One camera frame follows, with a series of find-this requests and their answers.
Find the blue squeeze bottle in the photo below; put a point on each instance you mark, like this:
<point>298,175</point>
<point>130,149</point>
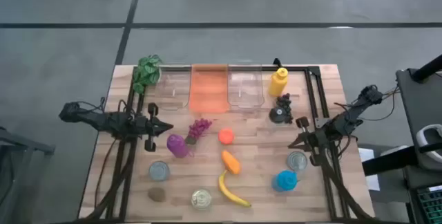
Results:
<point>286,180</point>

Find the black slotted rack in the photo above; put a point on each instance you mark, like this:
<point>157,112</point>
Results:
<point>430,206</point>

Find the white paper sheet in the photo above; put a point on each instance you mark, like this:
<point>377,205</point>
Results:
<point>367,156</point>

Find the clear plastic bin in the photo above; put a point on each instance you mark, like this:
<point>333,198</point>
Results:
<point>246,89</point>
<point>172,89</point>

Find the magenta squeeze bottle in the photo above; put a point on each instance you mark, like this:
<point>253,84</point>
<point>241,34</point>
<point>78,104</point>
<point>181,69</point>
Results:
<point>177,146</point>

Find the tin can blue label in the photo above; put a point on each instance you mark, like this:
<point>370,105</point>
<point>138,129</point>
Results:
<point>159,171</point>
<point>201,199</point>
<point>297,161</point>

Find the yellow squeeze bottle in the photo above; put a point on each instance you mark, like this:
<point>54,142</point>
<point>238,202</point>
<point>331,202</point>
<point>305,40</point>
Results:
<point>278,82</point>

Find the orange plastic bin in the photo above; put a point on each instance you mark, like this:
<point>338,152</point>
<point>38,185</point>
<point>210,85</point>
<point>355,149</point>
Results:
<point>209,89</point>

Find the dark toy grapes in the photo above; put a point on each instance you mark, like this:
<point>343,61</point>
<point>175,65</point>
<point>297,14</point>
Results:
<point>286,101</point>

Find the small black bracket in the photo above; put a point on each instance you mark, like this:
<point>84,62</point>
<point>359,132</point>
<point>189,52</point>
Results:
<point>277,62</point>

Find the dark cart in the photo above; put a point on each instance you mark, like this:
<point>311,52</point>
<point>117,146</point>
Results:
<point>424,106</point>

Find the red toy grapes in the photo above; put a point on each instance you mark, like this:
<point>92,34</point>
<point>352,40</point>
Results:
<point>198,129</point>

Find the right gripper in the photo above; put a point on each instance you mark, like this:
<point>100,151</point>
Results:
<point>313,142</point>

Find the grey metal stand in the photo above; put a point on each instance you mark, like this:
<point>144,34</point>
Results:
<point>24,144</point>

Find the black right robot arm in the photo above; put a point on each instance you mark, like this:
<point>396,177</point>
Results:
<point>345,118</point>

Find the white rounded device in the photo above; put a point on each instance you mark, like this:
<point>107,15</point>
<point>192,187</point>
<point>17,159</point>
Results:
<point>423,137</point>

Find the round orange fruit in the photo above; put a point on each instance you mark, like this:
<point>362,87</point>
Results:
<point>226,136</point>

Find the brown kiwi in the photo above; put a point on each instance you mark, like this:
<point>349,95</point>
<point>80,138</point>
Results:
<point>157,194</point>

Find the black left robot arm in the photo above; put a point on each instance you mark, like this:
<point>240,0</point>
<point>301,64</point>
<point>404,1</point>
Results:
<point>103,122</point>

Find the green striped potted plant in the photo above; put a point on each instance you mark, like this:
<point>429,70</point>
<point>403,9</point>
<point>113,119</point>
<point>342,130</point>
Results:
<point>146,70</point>

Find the yellow banana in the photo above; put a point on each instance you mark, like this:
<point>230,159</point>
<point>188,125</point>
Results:
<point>224,189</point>

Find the black pole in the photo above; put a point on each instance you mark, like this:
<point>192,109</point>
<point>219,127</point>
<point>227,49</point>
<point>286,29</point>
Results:
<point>428,68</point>

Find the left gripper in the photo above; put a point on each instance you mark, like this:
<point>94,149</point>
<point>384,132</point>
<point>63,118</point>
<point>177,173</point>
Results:
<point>151,127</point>

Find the black metal frame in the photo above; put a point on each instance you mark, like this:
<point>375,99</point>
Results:
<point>297,68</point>

